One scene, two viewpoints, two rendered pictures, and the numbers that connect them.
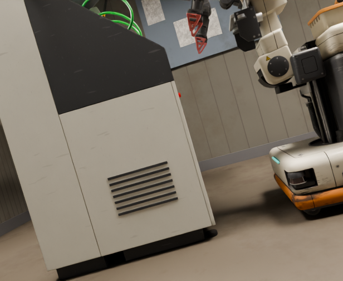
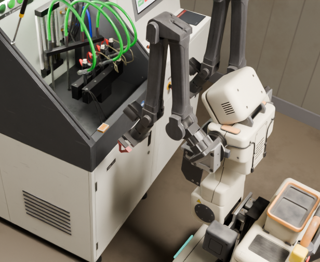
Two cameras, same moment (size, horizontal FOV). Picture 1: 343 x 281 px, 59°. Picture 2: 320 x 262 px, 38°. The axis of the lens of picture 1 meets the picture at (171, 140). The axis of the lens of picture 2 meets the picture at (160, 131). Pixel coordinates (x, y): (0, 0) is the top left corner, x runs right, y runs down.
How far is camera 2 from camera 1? 1.96 m
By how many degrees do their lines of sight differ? 43
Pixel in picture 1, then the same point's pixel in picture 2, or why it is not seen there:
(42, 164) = not seen: outside the picture
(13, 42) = not seen: outside the picture
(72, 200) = not seen: outside the picture
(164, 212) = (59, 234)
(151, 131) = (62, 188)
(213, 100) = (294, 25)
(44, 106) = not seen: outside the picture
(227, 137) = (283, 79)
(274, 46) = (209, 198)
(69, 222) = not seen: outside the picture
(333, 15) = (276, 225)
